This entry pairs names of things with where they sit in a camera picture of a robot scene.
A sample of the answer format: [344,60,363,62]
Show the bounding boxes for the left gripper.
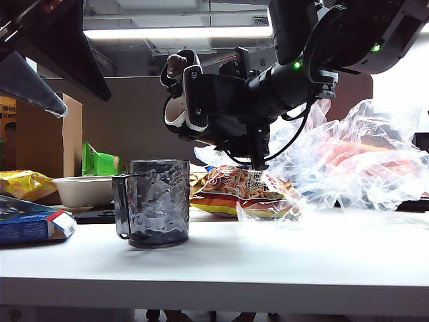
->
[0,0,112,118]

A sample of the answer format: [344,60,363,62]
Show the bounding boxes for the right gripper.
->
[182,65,272,170]

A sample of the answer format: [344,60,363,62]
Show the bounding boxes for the dark translucent textured cup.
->
[111,159,191,250]

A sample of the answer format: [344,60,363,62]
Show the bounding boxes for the yellow printed box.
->
[0,95,17,170]

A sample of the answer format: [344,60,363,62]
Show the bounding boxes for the grey partition panel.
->
[43,72,373,168]

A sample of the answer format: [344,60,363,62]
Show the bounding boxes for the long ceiling light strip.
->
[82,23,429,40]

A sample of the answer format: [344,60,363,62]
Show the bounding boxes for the brown cardboard box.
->
[15,93,83,179]

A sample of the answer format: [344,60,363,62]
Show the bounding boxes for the orange striped snack bag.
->
[190,166,304,219]

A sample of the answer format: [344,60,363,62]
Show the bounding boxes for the green snack packet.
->
[82,141,121,177]

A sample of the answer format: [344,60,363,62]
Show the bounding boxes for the yellow snack bag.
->
[0,170,58,202]

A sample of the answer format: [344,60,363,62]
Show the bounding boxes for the white paper bowl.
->
[52,176,115,209]

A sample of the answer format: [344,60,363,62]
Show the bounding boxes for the flat black tray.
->
[72,203,117,225]

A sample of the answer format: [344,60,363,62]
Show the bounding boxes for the blue cardboard box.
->
[0,194,77,245]

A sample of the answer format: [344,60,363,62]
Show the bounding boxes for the clear bag with orange contents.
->
[294,99,429,213]

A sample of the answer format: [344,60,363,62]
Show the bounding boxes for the black monitor edge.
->
[412,132,429,152]

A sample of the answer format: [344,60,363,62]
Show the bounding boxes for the flat black device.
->
[395,197,429,213]

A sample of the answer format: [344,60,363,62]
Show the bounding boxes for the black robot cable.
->
[221,96,318,165]

